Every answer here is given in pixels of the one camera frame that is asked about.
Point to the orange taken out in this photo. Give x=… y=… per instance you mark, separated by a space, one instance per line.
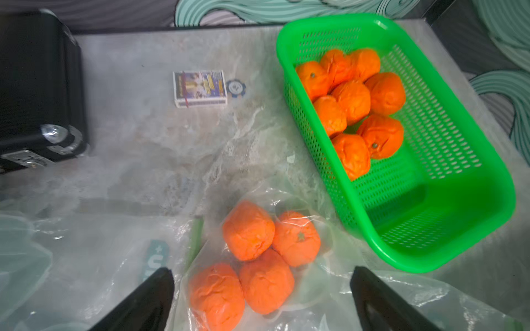
x=314 y=79
x=338 y=67
x=365 y=64
x=353 y=154
x=331 y=115
x=387 y=93
x=354 y=98
x=383 y=135

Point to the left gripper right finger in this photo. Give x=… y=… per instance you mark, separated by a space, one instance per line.
x=381 y=308

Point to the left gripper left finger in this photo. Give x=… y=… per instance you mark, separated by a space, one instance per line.
x=146 y=308

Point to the green plastic basket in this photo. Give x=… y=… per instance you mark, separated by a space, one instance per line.
x=444 y=191

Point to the blue poker chip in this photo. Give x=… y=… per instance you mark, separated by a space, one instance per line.
x=235 y=88

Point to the black case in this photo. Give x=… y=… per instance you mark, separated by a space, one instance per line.
x=43 y=110

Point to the green-zip clear bag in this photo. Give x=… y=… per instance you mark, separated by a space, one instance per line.
x=67 y=272

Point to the small card box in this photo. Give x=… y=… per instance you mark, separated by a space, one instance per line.
x=193 y=89

